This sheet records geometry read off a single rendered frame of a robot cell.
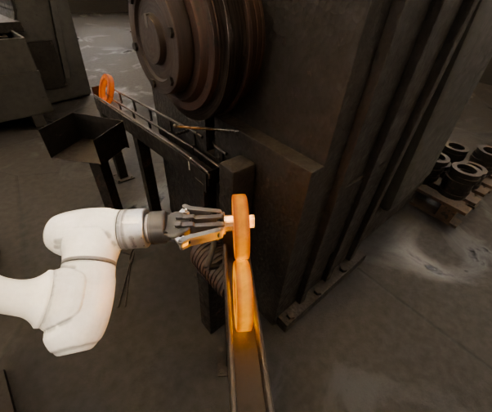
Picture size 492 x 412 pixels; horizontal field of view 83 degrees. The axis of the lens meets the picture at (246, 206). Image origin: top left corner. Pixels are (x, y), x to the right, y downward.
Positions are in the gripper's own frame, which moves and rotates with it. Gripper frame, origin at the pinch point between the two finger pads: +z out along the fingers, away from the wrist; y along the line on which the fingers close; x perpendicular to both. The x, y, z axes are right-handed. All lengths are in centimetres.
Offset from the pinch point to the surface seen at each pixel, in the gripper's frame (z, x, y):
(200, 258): -12.5, -31.8, -15.8
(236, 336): -2.3, -18.5, 17.9
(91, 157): -61, -20, -68
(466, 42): 84, 26, -56
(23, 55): -165, -12, -233
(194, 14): -8, 36, -34
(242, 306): -0.9, -6.3, 17.5
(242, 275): -0.4, -3.8, 12.1
